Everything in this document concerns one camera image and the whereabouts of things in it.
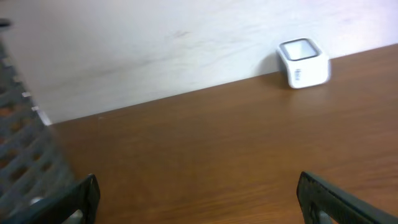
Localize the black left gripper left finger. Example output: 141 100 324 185
1 174 100 224

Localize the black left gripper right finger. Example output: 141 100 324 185
296 171 397 224

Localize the white barcode scanner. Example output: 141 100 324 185
276 38 331 89

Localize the grey plastic mesh basket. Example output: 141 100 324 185
0 18 75 218

